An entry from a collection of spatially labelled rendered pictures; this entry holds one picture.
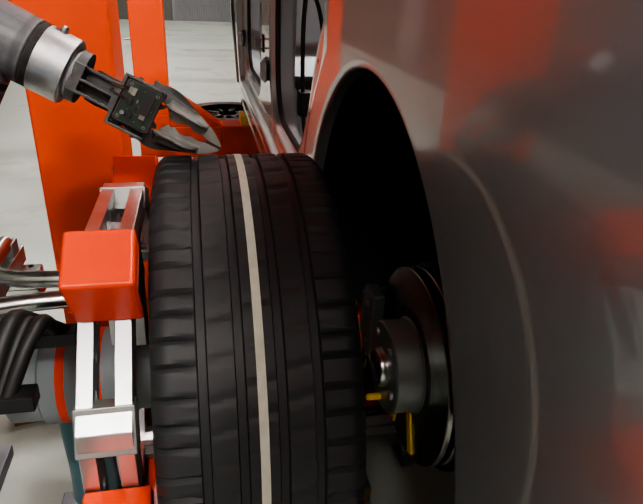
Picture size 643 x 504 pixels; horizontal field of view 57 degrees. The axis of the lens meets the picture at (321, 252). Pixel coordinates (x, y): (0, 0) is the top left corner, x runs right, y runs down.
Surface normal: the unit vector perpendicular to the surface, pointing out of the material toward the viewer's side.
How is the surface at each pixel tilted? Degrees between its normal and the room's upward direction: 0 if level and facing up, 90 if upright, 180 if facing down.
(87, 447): 90
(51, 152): 90
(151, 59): 90
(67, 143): 90
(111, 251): 35
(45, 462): 0
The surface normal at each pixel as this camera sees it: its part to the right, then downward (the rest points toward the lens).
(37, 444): 0.04, -0.90
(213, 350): 0.18, -0.22
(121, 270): 0.14, -0.50
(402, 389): 0.20, 0.26
